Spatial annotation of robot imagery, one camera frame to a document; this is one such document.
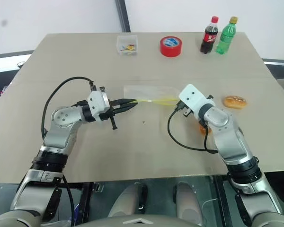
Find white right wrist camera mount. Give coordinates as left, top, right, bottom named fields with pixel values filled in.
left=178, top=83, right=216, bottom=119

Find clear plastic zip bag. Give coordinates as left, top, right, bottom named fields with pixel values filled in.
left=123, top=84, right=181, bottom=107

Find green bottle yellow cap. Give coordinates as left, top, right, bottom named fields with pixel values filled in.
left=215, top=16, right=239, bottom=55

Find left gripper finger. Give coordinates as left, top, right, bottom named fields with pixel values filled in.
left=111, top=98, right=139, bottom=107
left=113, top=103, right=136, bottom=115

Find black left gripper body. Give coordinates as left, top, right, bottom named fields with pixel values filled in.
left=107, top=100, right=119, bottom=131

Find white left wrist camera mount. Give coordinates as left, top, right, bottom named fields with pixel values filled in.
left=87, top=90, right=110, bottom=122

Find dark vertical post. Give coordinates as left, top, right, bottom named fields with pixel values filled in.
left=114, top=0, right=132, bottom=33

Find grey robot torso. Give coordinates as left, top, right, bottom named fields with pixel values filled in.
left=74, top=215, right=205, bottom=227

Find clear plastic box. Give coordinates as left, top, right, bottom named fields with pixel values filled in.
left=116, top=35, right=139, bottom=56

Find dark side table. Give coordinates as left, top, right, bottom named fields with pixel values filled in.
left=261, top=58, right=284, bottom=80

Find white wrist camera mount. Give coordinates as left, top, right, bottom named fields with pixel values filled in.
left=87, top=90, right=110, bottom=122
left=178, top=83, right=216, bottom=119

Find cola bottle red cap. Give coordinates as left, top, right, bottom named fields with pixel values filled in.
left=199, top=16, right=220, bottom=55

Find beige rounded robot leg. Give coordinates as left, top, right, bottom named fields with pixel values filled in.
left=175, top=181, right=208, bottom=221

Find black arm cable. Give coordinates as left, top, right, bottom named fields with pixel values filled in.
left=167, top=101, right=220, bottom=154
left=40, top=76, right=97, bottom=143

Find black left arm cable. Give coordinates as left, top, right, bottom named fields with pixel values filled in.
left=40, top=76, right=97, bottom=143

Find grey side bench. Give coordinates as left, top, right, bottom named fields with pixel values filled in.
left=0, top=50, right=35, bottom=72

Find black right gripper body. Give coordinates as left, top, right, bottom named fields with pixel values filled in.
left=182, top=104, right=193, bottom=118

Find red tape roll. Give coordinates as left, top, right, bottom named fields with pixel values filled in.
left=159, top=35, right=183, bottom=58

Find orange bun snack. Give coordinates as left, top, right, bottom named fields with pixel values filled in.
left=198, top=123, right=213, bottom=136
left=222, top=95, right=249, bottom=110

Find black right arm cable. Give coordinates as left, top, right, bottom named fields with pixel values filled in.
left=167, top=101, right=220, bottom=154

